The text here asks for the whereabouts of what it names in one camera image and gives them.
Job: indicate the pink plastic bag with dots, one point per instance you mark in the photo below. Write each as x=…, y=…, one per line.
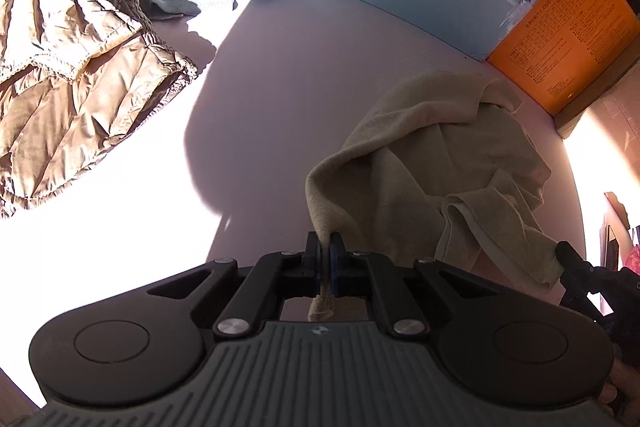
x=635, y=258

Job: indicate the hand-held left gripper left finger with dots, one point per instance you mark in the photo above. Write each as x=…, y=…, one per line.
x=312, y=259

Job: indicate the orange printed box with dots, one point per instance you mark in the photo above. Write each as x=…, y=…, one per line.
x=575, y=32

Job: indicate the brown cardboard box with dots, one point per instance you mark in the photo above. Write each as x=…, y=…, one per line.
x=605, y=107

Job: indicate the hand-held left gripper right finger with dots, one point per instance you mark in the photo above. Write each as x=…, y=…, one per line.
x=336, y=262

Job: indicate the brown puffer jacket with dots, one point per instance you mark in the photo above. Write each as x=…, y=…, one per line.
x=75, y=77

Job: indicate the beige t-shirt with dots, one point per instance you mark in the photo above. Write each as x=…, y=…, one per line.
x=430, y=147

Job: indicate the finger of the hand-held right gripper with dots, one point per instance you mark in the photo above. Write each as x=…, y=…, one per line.
x=575, y=264

